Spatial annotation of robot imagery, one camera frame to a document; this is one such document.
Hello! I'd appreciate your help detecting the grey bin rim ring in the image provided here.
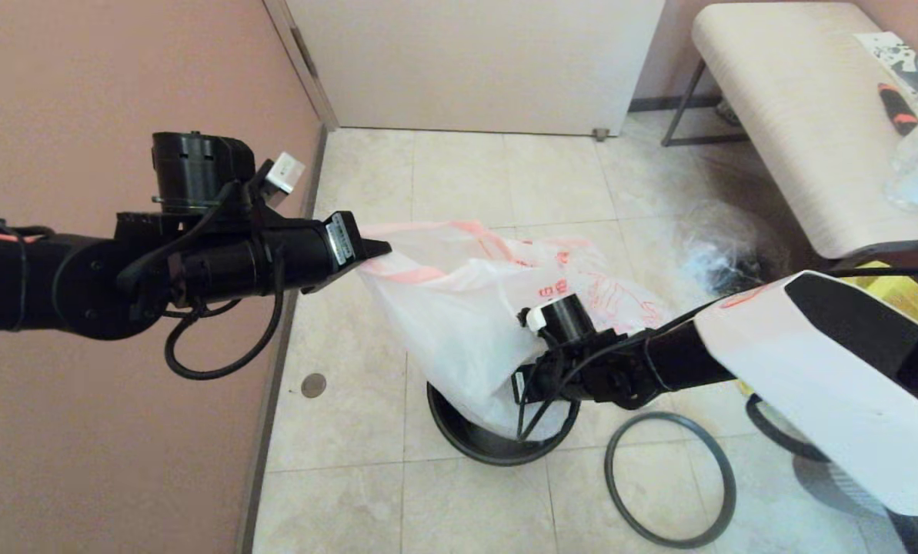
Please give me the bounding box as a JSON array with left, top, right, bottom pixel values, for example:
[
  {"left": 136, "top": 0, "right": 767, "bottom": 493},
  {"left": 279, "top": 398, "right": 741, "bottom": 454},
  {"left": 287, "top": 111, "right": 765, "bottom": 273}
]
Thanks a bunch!
[{"left": 605, "top": 412, "right": 737, "bottom": 549}]

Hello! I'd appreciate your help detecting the white red-printed plastic bag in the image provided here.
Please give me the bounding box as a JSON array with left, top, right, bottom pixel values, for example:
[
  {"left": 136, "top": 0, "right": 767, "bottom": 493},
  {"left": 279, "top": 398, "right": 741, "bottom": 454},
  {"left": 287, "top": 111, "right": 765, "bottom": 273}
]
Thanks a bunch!
[{"left": 505, "top": 235, "right": 679, "bottom": 335}]

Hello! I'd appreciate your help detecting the grey ribbed robot base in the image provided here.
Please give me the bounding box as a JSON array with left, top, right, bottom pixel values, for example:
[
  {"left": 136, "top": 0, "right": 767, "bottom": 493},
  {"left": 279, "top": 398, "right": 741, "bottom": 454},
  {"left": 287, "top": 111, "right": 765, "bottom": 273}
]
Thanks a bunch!
[{"left": 793, "top": 454, "right": 894, "bottom": 518}]

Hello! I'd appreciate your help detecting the black round trash bin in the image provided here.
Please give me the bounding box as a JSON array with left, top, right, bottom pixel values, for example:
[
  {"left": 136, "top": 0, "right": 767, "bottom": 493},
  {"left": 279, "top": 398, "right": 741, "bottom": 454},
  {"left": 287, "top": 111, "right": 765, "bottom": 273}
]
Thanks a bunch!
[{"left": 426, "top": 381, "right": 583, "bottom": 467}]

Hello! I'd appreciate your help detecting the clear bag with dark contents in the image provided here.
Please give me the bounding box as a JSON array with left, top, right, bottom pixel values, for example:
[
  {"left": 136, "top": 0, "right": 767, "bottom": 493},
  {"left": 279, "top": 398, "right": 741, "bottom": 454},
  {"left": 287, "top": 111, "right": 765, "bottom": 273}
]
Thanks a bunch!
[{"left": 674, "top": 202, "right": 794, "bottom": 297}]

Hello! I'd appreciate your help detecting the white door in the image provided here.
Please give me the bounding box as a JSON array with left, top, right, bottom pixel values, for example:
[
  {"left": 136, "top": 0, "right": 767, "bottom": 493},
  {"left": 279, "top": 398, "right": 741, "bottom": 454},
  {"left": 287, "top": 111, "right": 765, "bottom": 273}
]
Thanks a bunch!
[{"left": 285, "top": 0, "right": 666, "bottom": 139}]

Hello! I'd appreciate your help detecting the beige wooden table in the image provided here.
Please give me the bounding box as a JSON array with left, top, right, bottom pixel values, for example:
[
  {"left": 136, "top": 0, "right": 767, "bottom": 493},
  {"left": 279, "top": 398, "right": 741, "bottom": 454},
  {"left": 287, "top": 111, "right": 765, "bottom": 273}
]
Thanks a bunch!
[{"left": 661, "top": 2, "right": 918, "bottom": 262}]

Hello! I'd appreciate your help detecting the black orange tool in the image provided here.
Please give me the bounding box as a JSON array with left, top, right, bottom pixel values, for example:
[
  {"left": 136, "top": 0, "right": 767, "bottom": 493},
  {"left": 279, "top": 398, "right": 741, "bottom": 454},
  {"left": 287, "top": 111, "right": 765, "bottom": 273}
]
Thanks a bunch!
[{"left": 874, "top": 83, "right": 918, "bottom": 138}]

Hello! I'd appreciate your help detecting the black white printed leaflet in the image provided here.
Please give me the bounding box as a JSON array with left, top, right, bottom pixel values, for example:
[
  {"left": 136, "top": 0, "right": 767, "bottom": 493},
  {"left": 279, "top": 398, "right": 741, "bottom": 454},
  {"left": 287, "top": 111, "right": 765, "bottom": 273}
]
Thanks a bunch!
[{"left": 851, "top": 32, "right": 918, "bottom": 107}]

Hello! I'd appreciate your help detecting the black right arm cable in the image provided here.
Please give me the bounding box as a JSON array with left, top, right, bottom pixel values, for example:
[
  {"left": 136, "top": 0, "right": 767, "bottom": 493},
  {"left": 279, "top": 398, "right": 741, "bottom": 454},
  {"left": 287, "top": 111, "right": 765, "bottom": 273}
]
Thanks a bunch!
[{"left": 514, "top": 265, "right": 918, "bottom": 464}]

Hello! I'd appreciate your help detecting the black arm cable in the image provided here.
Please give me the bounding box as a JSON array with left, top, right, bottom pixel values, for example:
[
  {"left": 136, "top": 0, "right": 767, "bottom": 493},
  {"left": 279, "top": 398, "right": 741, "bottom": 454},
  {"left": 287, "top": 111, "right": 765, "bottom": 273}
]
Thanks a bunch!
[
  {"left": 514, "top": 265, "right": 918, "bottom": 464},
  {"left": 116, "top": 181, "right": 287, "bottom": 381}
]

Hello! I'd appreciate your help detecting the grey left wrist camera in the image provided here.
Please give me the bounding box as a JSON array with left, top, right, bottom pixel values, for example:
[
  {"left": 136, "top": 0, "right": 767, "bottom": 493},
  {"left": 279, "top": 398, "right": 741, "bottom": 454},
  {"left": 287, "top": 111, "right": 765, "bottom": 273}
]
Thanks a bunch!
[{"left": 265, "top": 152, "right": 307, "bottom": 195}]

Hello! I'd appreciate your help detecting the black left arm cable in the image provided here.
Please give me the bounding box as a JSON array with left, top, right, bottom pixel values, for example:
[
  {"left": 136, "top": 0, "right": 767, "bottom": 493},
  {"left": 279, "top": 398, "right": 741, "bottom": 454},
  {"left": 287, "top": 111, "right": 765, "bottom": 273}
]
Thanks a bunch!
[{"left": 116, "top": 181, "right": 287, "bottom": 381}]

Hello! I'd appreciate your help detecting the beige door frame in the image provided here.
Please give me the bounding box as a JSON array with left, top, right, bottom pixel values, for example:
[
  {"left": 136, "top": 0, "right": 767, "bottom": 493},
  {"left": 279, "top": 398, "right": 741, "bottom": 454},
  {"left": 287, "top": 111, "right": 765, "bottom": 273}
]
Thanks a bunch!
[{"left": 263, "top": 0, "right": 341, "bottom": 133}]

